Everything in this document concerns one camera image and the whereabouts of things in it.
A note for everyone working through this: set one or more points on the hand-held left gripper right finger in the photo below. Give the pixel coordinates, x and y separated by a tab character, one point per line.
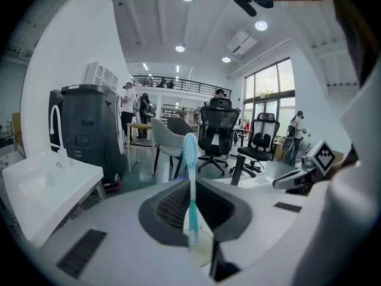
235	216

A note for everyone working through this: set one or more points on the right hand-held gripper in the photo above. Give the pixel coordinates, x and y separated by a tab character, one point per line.
323	158

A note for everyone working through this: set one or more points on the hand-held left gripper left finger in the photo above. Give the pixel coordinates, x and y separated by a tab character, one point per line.
154	213

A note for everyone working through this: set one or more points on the clear plastic cup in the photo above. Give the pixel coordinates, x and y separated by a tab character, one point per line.
204	249

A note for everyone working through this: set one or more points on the blue white toothbrush item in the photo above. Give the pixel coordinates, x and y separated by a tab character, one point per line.
192	171

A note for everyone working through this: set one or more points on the white sink counter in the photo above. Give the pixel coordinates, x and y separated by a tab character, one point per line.
38	207

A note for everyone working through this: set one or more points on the grey shell chair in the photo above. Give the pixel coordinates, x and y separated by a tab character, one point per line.
166	141

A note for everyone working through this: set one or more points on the person's white shirt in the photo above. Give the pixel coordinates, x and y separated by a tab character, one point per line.
351	219

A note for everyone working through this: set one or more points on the black mesh office chair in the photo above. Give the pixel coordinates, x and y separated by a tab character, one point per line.
218	130

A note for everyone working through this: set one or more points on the yellow top table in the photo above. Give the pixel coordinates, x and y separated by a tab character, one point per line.
140	126

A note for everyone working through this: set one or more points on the dark grey cleaning machine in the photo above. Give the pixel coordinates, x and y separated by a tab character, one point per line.
89	124

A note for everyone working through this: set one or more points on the white curved faucet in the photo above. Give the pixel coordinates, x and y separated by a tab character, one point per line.
61	147

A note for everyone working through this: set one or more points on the black balcony railing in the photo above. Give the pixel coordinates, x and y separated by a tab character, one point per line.
190	85

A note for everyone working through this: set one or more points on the ceiling air conditioner unit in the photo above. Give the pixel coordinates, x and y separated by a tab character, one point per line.
241	42

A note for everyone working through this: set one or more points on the white shelf unit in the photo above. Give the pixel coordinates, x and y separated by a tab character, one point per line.
99	74

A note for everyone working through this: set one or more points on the brown wooden board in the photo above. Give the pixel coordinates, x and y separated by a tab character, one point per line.
17	130

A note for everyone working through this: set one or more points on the black office chair white frame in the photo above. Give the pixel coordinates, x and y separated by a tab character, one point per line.
262	141

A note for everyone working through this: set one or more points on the large glass window wall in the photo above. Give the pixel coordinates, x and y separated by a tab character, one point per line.
269	82

